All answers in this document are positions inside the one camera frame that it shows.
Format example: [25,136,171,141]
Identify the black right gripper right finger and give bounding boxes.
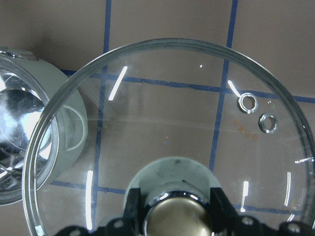
[210,187,315,236]

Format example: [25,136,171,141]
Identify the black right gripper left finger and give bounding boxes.
[56,188,141,236]

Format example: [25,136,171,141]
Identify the glass pot lid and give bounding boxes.
[23,39,315,236]

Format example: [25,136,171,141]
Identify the pale green cooking pot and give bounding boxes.
[0,47,88,206]

